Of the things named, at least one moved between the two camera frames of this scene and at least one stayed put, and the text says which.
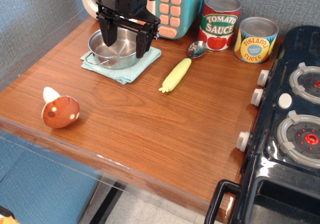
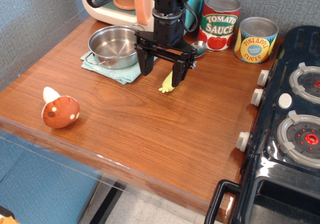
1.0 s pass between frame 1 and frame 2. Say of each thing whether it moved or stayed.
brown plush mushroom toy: stayed
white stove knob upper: stayed
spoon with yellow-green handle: stayed
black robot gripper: moved
